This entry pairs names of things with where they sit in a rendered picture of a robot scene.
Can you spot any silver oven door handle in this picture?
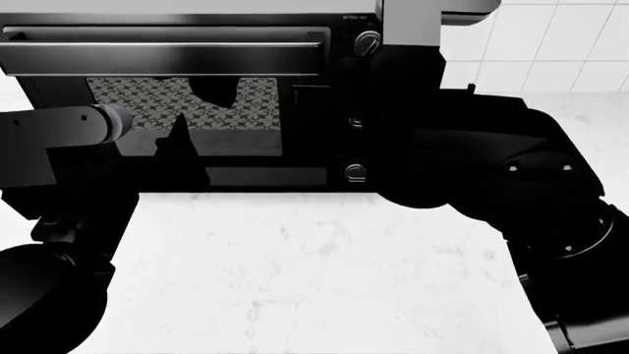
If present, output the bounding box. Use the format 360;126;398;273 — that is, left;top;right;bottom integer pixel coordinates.
0;25;331;53

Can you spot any silver timer knob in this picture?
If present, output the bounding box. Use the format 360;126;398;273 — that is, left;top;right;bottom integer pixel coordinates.
343;162;368;184

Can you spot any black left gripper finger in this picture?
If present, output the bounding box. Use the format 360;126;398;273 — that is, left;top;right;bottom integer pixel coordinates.
155;112;201;156

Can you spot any black toaster oven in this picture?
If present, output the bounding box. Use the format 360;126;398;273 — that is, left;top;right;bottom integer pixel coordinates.
0;12;385;195

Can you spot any large silver oven knob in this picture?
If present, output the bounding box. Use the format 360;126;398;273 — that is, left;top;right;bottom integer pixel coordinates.
354;29;383;56

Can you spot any oven door glass window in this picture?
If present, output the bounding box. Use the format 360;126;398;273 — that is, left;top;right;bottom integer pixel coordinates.
86;76;285;157

